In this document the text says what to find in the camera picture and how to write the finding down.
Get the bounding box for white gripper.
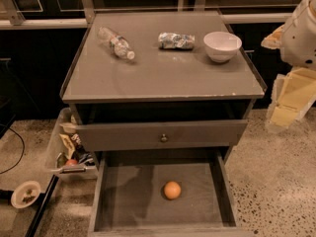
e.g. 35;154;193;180
261;0;316;133

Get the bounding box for orange fruit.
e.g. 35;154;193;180
164;181;182;199

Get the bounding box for brass drawer knob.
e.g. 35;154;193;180
160;134;168;143

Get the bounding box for grey top drawer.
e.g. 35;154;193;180
76;119;247;151

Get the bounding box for grey open middle drawer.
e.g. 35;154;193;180
88;149;254;237

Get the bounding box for white ceramic bowl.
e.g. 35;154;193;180
203;32;242;63

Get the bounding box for crumpled silver snack bag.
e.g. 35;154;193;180
158;33;195;49

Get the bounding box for grey cabinet with glass top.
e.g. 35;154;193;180
59;10;268;165

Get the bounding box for clear plastic water bottle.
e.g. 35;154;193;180
97;27;135;60

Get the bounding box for yellow snack packet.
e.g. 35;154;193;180
60;134;75;159

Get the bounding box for red apple in bin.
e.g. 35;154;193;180
65;159;78;166

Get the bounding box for clear plastic storage bin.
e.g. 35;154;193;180
45;108;98;182

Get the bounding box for white metal railing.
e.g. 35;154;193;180
0;0;302;28

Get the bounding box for black cable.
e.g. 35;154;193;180
0;123;26;176

